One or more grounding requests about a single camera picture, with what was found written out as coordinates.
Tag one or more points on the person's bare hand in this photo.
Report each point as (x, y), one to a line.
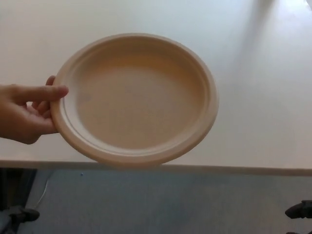
(22, 112)

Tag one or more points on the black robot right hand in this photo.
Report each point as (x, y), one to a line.
(301, 210)

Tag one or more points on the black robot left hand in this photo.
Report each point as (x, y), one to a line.
(26, 215)

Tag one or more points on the beige round paper plate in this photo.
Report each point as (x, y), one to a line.
(136, 102)

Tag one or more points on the dark furniture under table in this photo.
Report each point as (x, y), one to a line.
(14, 187)

